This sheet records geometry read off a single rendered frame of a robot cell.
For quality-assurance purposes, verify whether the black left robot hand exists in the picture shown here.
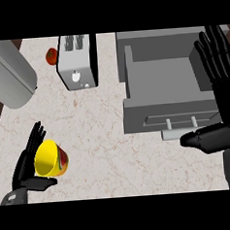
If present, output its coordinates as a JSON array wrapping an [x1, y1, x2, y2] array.
[[7, 119, 59, 194]]

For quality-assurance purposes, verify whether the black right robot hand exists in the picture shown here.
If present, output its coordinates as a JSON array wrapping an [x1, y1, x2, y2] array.
[[171, 23, 230, 157]]

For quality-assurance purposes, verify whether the yellow cup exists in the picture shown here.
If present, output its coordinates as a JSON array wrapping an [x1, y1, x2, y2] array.
[[32, 137, 72, 179]]

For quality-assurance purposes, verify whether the grey rounded appliance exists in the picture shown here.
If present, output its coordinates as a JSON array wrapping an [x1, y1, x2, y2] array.
[[0, 37, 41, 112]]

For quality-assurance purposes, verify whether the grey open drawer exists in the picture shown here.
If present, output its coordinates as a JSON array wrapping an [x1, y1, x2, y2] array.
[[117, 39, 225, 136]]

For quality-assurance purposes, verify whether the silver toaster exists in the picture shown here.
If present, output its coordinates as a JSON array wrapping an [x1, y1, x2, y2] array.
[[54, 33, 101, 93]]

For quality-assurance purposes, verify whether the red tomato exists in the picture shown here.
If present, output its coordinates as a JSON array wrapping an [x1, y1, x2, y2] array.
[[45, 47, 60, 66]]

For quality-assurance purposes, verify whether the pale grey drawer handle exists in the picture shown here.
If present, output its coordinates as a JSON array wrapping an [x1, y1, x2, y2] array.
[[160, 114, 223, 142]]

